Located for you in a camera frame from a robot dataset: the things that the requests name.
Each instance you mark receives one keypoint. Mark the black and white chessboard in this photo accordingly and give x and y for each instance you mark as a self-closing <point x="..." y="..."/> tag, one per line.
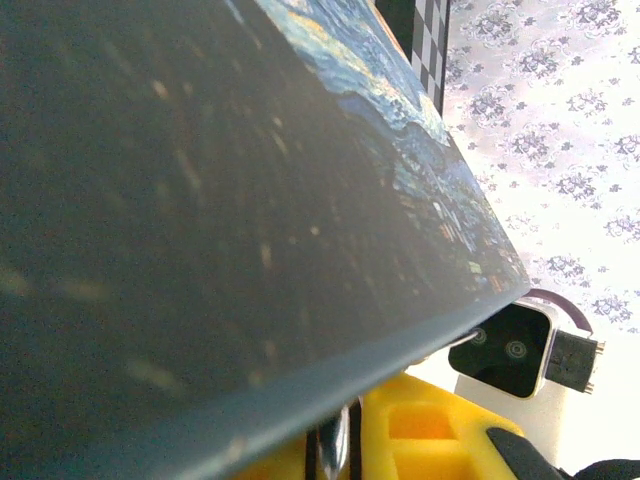
<point x="431" y="45"/>

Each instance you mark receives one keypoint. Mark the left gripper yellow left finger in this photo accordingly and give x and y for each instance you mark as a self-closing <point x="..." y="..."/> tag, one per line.
<point x="285" y="462"/>

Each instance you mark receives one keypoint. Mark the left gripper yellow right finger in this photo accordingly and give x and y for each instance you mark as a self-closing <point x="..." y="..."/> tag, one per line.
<point x="425" y="455"/>

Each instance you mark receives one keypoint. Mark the starry night print box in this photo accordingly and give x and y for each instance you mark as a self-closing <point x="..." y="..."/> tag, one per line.
<point x="200" y="200"/>

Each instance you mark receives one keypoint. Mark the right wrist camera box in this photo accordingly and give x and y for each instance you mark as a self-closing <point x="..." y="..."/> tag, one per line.
<point x="505" y="350"/>

